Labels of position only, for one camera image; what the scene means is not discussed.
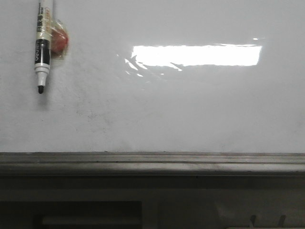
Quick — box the white black whiteboard marker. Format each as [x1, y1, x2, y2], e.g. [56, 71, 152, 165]
[34, 0, 53, 94]

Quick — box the red round magnet with tape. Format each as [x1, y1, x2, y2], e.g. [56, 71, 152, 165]
[51, 20, 69, 59]

